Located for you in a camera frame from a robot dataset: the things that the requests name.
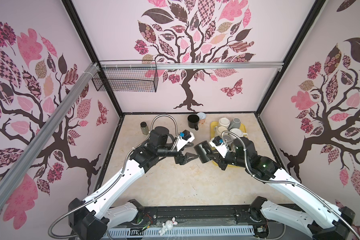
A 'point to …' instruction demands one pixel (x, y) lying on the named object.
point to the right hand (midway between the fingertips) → (209, 151)
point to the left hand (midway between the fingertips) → (194, 152)
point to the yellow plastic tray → (214, 124)
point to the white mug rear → (224, 121)
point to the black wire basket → (126, 79)
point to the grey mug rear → (236, 123)
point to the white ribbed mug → (238, 132)
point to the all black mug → (193, 120)
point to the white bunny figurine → (167, 225)
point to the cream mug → (219, 129)
